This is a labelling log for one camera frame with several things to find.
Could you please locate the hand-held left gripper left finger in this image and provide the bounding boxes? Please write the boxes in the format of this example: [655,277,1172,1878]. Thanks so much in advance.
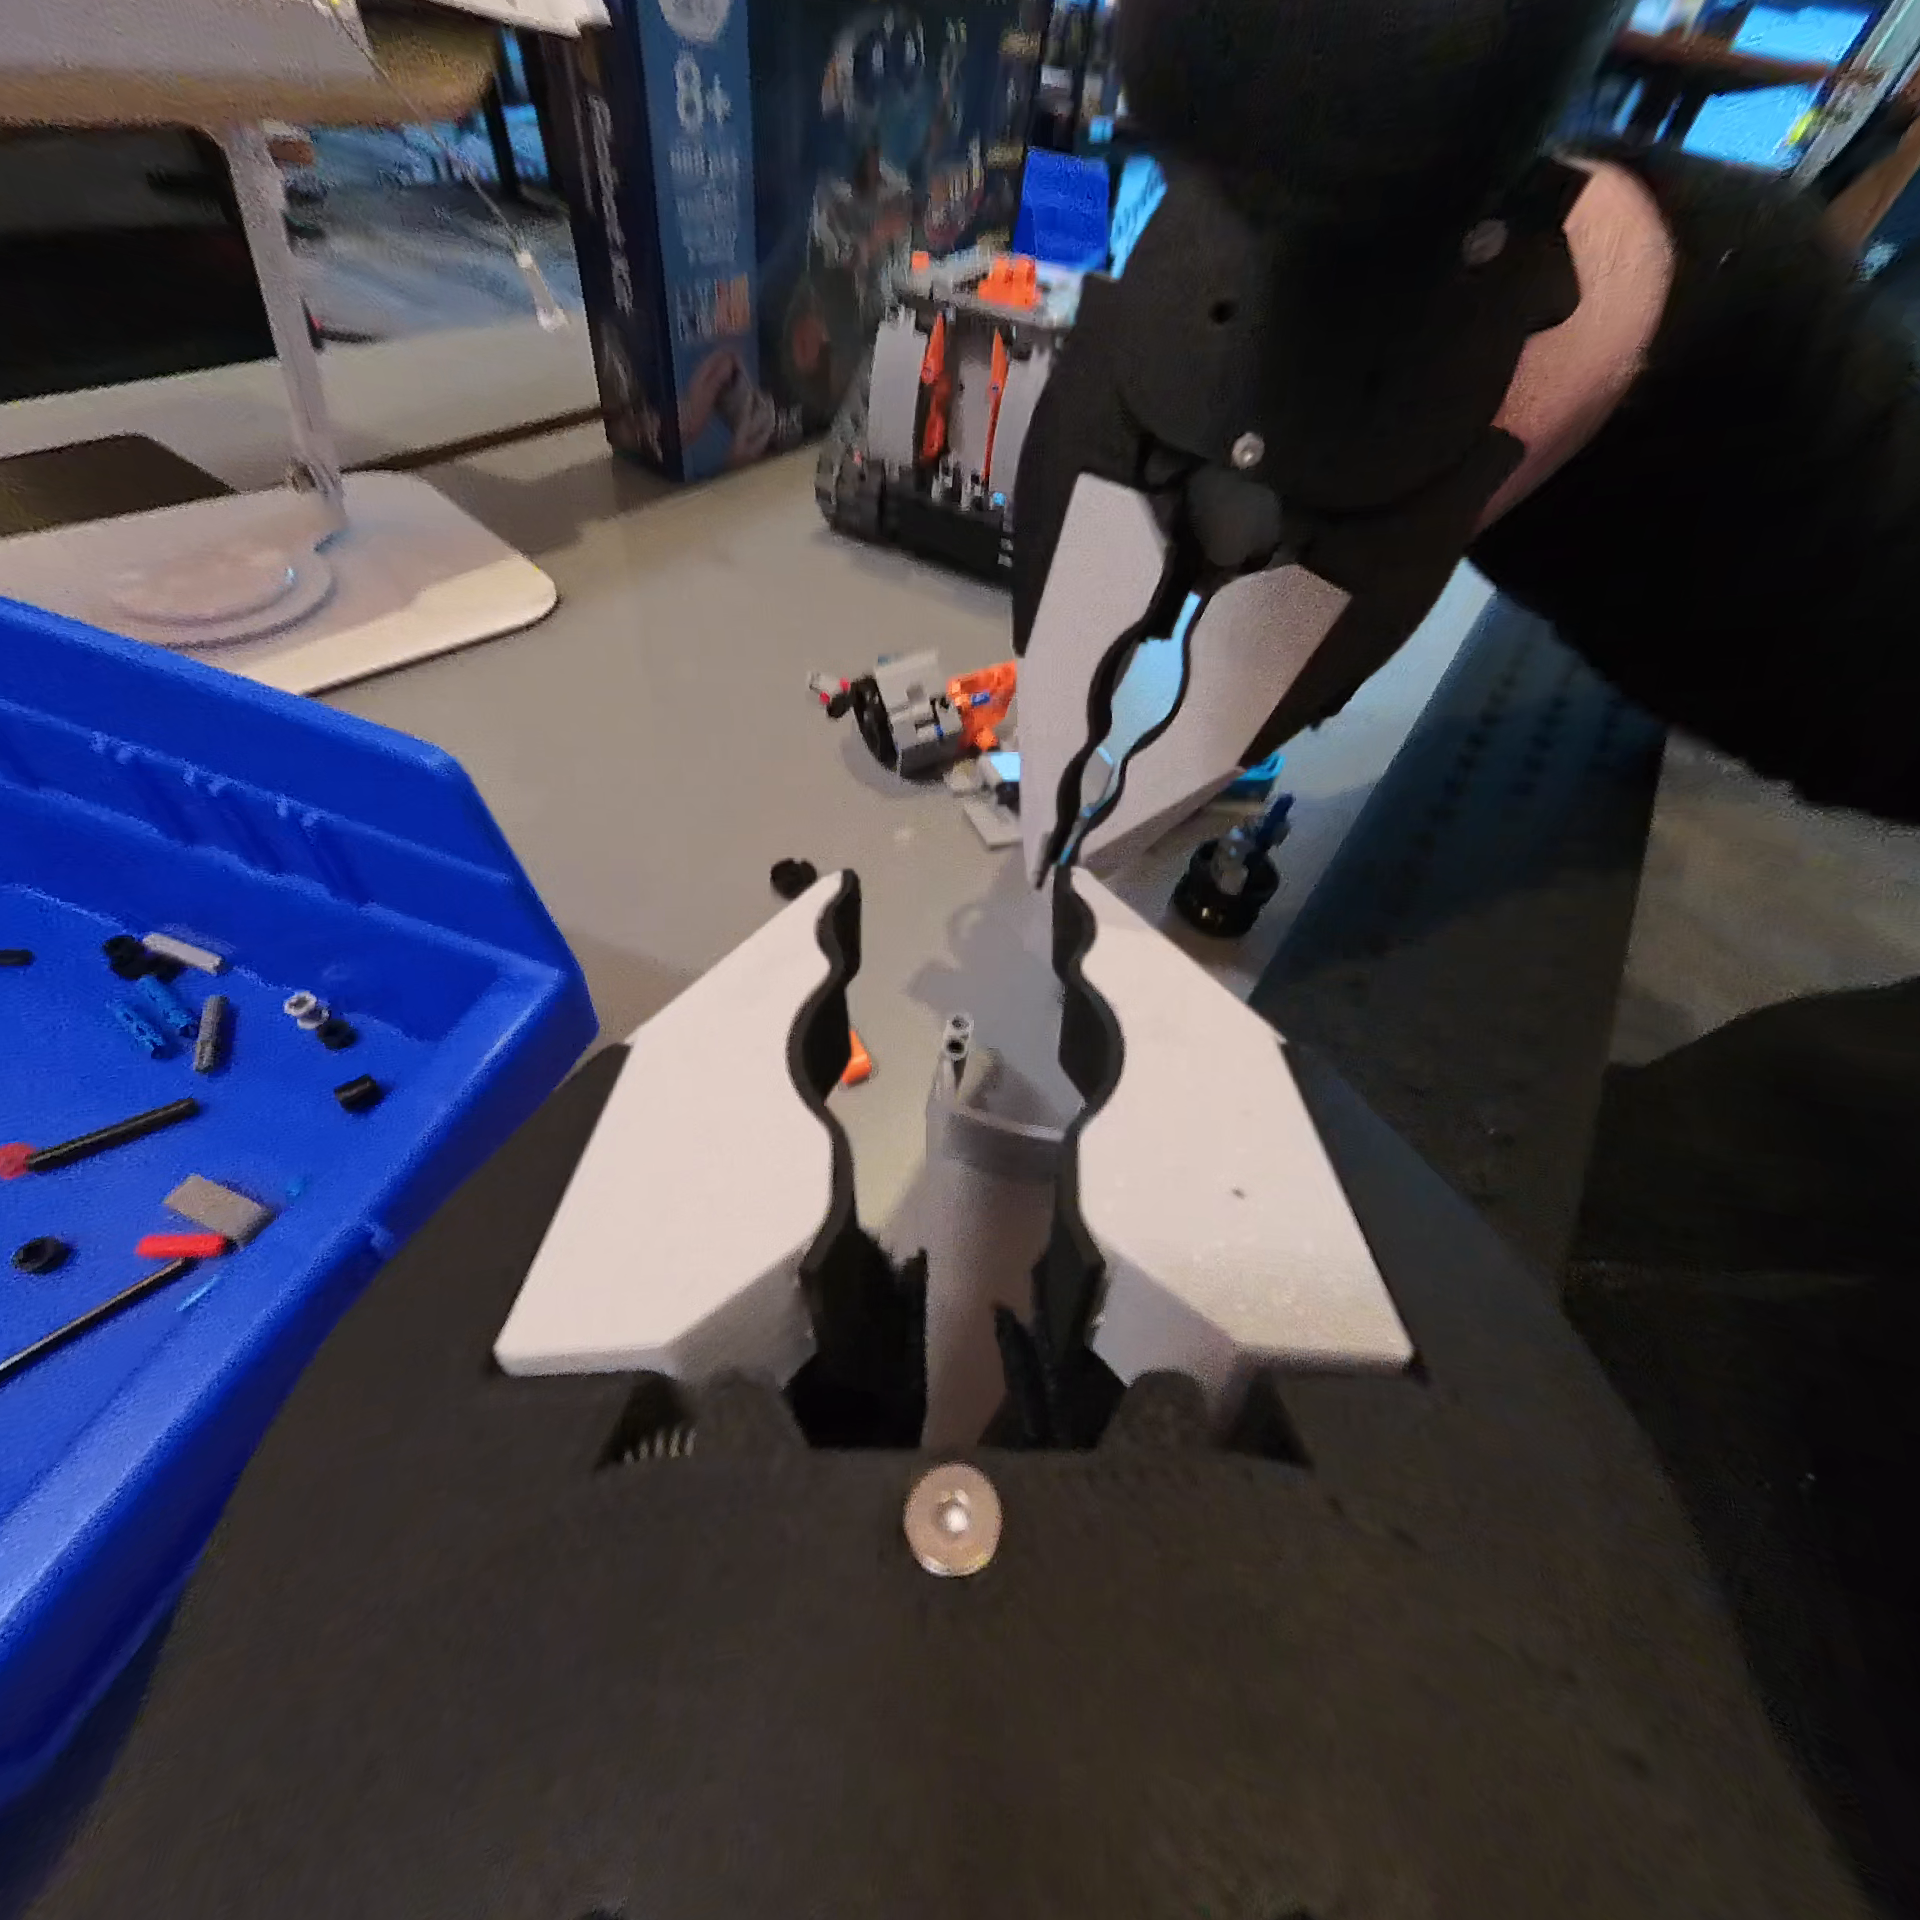
[491,866,864,1384]

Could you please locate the white zip tie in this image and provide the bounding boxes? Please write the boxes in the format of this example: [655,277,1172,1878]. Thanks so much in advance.
[435,129,572,337]

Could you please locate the grey orange tracked toy robot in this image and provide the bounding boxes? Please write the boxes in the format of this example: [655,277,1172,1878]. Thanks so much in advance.
[813,256,1082,588]

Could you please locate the small dark block parts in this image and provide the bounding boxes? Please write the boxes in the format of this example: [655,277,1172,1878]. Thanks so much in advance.
[0,931,383,1373]

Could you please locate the blue robot kit box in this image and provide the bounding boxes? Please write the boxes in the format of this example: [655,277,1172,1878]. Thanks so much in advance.
[576,0,1051,485]

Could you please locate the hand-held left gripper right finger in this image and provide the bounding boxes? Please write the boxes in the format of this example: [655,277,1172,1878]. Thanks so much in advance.
[1054,864,1420,1385]

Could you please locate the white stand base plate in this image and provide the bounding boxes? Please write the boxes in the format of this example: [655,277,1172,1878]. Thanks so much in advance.
[0,468,559,696]

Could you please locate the blue plastic storage bin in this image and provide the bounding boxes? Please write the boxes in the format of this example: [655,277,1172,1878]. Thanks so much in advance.
[1013,147,1163,278]

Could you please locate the black round core blue pin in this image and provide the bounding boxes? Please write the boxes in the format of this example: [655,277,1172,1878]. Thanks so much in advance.
[1171,795,1295,940]

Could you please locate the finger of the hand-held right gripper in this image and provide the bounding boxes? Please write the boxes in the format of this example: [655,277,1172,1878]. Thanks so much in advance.
[1016,474,1175,890]
[1072,564,1356,874]

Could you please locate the grey curved panel block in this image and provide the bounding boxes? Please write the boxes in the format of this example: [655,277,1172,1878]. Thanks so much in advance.
[928,1013,1086,1190]

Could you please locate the grey block module orange part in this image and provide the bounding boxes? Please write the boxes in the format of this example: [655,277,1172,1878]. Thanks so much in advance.
[808,652,1021,782]

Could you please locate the person's right hand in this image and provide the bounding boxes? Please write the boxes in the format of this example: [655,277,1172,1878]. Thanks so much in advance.
[1482,158,1678,531]

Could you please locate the white instruction sheet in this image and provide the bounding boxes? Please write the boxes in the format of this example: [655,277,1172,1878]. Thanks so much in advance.
[0,0,608,129]

